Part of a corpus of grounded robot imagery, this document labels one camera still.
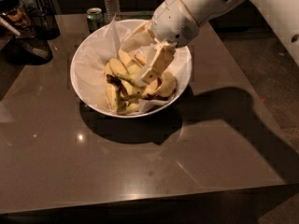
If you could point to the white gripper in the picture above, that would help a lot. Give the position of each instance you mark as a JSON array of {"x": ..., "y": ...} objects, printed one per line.
[{"x": 173, "y": 21}]

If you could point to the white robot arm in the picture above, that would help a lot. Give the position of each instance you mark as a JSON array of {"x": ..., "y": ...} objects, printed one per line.
[{"x": 281, "y": 16}]

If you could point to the white bowl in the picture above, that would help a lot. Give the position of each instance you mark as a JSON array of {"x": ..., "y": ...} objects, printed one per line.
[{"x": 88, "y": 64}]

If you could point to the white paper liner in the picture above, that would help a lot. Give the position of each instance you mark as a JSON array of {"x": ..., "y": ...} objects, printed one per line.
[{"x": 123, "y": 71}]

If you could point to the green soda can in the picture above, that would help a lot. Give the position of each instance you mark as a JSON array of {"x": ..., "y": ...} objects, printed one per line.
[{"x": 95, "y": 18}]

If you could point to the clear plastic water bottle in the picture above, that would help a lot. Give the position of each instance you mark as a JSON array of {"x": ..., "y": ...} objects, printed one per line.
[{"x": 113, "y": 9}]

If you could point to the dark jar with lid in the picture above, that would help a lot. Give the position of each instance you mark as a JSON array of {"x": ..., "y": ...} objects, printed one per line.
[{"x": 14, "y": 17}]

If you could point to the black wire basket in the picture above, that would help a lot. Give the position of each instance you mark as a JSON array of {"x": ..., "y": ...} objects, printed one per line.
[{"x": 44, "y": 20}]

